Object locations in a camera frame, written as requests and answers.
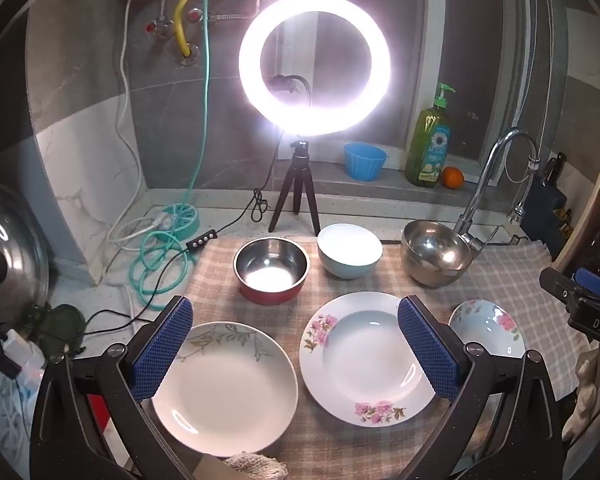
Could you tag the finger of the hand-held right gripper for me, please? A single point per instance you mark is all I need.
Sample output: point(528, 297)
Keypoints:
point(557, 287)
point(592, 282)

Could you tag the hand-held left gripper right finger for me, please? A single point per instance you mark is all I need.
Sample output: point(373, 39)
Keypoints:
point(430, 350)

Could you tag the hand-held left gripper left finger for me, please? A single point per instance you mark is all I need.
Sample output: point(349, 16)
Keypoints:
point(162, 347)

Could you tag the small white floral plate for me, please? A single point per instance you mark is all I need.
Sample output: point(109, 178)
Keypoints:
point(485, 325)

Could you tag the large white floral plate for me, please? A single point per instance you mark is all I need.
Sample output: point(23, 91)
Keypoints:
point(365, 355)

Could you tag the white plate with leaf print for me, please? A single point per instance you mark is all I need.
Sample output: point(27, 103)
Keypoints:
point(230, 390)

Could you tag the plain steel bowl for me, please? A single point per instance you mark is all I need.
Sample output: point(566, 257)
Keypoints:
point(430, 250)

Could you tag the person's right hand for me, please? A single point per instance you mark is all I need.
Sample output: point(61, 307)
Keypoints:
point(585, 390)

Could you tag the grey checkered cloth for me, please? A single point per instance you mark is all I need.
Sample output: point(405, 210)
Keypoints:
point(525, 300)

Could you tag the tan checkered cloth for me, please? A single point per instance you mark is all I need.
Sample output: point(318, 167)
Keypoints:
point(220, 305)

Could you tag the wooden shelf unit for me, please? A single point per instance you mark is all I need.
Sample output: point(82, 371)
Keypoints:
point(592, 195)

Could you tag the dark blue knife block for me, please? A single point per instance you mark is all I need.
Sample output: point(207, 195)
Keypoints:
point(545, 200)

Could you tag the dark green object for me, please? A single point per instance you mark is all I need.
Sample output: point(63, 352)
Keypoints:
point(60, 327)

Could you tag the light blue ceramic bowl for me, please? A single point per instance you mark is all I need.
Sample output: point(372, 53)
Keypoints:
point(350, 250)

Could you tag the teal round power strip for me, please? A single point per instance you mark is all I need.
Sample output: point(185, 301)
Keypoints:
point(177, 217)

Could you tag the chrome faucet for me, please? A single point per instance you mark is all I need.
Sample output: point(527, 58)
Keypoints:
point(485, 175)

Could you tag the red steel bowl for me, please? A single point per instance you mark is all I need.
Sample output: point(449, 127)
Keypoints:
point(270, 265)

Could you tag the white plastic container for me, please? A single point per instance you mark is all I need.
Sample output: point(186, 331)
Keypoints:
point(22, 352)

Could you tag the beige terry towel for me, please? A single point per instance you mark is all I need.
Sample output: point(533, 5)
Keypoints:
point(255, 467)

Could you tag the orange fruit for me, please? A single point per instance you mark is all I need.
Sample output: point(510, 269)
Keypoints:
point(452, 177)

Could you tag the steel pot lid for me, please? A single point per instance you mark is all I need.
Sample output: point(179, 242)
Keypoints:
point(15, 240)

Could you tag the green dish soap bottle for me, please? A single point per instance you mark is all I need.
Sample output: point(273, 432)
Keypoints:
point(430, 145)

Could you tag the blue plastic cup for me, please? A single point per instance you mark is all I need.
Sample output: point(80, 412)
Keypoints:
point(365, 160)

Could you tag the black tripod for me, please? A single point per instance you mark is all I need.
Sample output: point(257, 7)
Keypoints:
point(300, 160)

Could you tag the dark window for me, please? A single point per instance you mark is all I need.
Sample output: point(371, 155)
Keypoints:
point(460, 35)

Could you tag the metal valve with red cap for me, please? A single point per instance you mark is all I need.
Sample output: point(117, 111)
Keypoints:
point(196, 15)
point(157, 27)

